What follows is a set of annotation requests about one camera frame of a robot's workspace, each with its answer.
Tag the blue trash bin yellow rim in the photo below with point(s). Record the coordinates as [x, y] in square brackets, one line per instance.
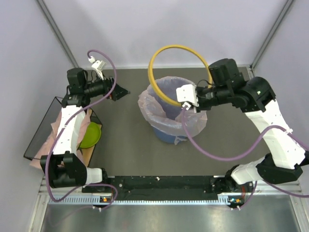
[163, 115]

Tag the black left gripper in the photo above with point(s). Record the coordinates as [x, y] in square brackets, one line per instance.
[117, 93]

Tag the black wire frame shelf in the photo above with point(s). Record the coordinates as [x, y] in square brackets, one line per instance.
[45, 129]

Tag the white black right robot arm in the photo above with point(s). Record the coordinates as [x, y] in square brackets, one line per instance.
[257, 100]

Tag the green plate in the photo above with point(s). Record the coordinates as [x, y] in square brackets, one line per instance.
[92, 136]

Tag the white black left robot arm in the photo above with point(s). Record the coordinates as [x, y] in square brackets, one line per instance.
[63, 168]

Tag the aluminium frame rail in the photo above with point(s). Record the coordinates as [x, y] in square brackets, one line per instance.
[264, 209]

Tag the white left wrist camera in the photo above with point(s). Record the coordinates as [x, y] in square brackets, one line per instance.
[97, 66]

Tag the pink plastic trash bag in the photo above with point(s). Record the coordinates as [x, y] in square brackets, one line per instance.
[45, 148]
[195, 122]

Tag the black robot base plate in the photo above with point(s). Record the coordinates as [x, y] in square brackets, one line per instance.
[174, 188]

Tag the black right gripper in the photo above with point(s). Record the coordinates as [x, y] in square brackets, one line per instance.
[201, 108]

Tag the grey slotted cable duct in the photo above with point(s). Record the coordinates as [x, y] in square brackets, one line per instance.
[85, 200]

